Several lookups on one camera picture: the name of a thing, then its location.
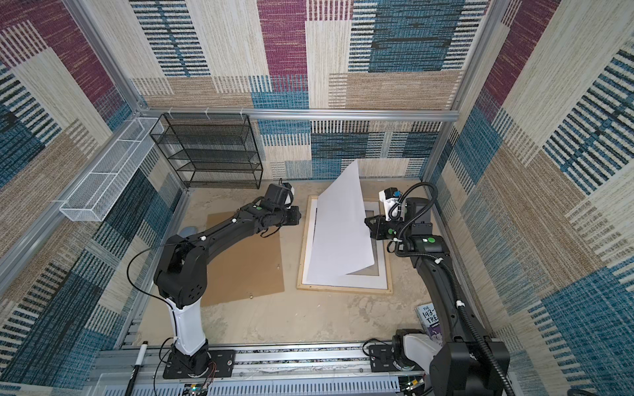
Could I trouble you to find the waterfall bridge photo print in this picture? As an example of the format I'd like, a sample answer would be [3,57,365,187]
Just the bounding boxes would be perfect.
[303,160,383,290]

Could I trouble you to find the white picture mat board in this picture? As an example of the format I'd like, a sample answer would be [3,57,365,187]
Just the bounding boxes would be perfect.
[300,199,390,290]

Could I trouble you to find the light wooden picture frame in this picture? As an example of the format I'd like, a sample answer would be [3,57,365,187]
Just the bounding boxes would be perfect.
[296,194,395,296]

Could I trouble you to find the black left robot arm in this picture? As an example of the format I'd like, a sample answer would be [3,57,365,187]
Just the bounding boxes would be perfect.
[154,181,301,379]

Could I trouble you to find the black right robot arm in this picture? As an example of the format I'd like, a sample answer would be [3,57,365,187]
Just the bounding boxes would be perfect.
[365,181,515,395]

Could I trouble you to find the colourful treehouse book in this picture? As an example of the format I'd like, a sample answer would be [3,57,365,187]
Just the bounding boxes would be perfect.
[416,303,443,346]

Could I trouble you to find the blue grey glasses case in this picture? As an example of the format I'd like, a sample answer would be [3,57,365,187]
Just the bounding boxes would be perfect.
[178,226,198,239]

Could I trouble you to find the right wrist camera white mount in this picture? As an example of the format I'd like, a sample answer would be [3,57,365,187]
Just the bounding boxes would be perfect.
[379,187,401,221]

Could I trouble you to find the black corrugated cable conduit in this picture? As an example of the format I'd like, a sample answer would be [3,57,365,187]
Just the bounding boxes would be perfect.
[452,276,518,396]

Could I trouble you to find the brown frame backing board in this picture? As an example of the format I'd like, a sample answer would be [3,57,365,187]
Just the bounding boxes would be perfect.
[201,234,284,307]

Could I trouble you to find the black wire mesh shelf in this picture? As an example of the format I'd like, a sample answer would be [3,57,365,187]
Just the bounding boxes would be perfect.
[150,113,264,189]

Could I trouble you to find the white wire mesh basket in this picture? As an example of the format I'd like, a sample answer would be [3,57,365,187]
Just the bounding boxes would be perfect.
[59,117,158,222]

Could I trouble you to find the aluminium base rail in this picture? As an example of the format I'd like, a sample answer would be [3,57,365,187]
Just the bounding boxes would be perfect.
[82,341,426,395]

